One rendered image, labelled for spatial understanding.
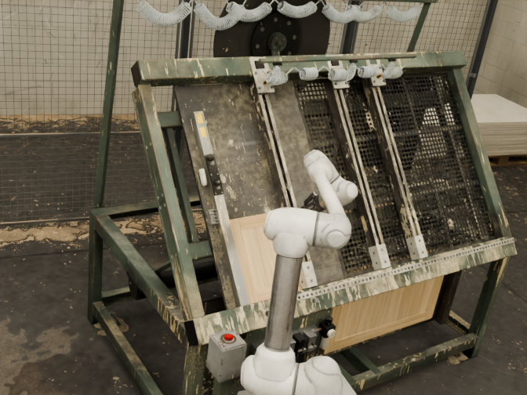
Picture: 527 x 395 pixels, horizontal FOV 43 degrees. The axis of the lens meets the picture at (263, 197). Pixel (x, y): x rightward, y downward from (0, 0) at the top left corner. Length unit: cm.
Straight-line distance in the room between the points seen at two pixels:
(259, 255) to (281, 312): 70
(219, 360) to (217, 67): 140
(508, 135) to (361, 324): 460
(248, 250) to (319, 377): 85
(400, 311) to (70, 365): 200
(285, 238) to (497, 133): 581
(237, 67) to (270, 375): 154
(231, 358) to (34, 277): 237
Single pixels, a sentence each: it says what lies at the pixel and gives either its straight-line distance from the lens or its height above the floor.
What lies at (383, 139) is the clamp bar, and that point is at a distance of 381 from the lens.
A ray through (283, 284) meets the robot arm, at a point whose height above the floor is 132.
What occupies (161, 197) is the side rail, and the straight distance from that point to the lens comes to 306.
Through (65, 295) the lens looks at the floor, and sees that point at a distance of 470.
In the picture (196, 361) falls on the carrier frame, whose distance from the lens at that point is 308.
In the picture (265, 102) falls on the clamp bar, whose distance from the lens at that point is 340.
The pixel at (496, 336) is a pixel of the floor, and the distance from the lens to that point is 505.
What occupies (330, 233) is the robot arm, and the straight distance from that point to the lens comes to 241.
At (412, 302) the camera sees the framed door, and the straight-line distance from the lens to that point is 427.
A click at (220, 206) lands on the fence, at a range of 313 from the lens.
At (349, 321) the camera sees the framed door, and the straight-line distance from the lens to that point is 395.
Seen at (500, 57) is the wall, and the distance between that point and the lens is 968.
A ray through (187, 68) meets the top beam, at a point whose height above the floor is 183.
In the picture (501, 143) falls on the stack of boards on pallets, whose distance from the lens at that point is 817.
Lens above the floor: 267
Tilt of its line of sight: 25 degrees down
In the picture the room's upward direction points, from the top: 8 degrees clockwise
